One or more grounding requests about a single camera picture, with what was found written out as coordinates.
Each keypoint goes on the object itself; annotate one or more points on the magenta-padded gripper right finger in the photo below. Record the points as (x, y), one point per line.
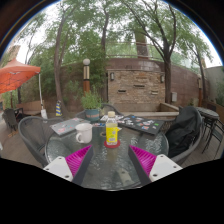
(163, 166)

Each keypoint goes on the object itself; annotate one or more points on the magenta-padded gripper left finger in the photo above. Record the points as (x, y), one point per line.
(58, 166)

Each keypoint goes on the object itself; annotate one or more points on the yellow-label clear drink bottle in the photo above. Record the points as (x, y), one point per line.
(112, 133)

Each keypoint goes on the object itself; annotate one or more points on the black jacket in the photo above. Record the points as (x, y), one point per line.
(183, 130)

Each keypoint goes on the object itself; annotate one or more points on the grey laptop with stickers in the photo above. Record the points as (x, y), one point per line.
(68, 126)

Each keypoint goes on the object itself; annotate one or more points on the white ceramic mug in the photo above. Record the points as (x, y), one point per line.
(85, 133)

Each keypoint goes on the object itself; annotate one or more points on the black laptop with stickers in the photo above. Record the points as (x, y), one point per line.
(141, 124)

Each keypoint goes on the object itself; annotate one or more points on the flat round red coaster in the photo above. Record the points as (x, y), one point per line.
(112, 146)

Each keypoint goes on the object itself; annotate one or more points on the blue and yellow striped cone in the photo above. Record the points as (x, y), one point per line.
(58, 109)

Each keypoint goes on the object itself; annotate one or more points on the small blue card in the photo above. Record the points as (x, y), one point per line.
(98, 125)

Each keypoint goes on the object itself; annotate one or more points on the black slatted patio chair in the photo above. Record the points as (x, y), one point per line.
(215, 133)

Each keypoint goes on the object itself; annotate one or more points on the white printed paper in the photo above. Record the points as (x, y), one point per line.
(104, 117)

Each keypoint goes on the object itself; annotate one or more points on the round dark patio table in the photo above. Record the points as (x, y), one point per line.
(208, 112)

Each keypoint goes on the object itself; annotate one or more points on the green plant in teal pot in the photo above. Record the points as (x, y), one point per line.
(91, 101)

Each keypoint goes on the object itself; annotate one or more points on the leaning grey-trunked tree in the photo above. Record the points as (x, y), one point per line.
(57, 83)

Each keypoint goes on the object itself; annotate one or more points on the dark-trunked tree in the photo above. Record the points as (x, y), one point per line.
(167, 83)

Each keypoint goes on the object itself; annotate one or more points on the orange patio umbrella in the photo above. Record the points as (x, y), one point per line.
(18, 75)

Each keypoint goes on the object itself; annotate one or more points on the grey wall box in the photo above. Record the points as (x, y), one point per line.
(174, 97)

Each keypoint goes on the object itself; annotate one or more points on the black wall lantern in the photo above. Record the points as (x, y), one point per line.
(162, 78)
(112, 76)

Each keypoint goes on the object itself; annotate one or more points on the globe-topped lamp post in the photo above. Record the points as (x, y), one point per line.
(86, 75)

